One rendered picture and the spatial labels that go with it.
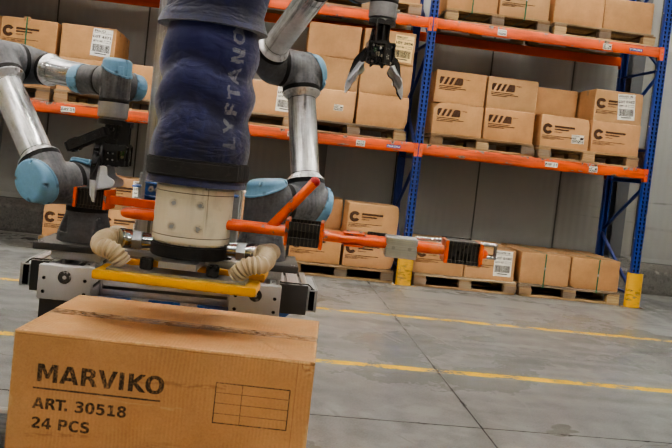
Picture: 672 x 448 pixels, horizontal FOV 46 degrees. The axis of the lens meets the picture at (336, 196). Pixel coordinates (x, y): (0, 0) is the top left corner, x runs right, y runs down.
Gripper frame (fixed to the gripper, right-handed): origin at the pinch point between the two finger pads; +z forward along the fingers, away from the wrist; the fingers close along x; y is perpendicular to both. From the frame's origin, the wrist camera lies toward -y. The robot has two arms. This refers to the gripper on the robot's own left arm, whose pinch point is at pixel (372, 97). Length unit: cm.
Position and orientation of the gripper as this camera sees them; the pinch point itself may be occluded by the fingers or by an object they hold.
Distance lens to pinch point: 213.2
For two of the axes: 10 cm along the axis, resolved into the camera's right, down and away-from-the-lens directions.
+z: -1.1, 9.9, 0.5
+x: 9.9, 1.1, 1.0
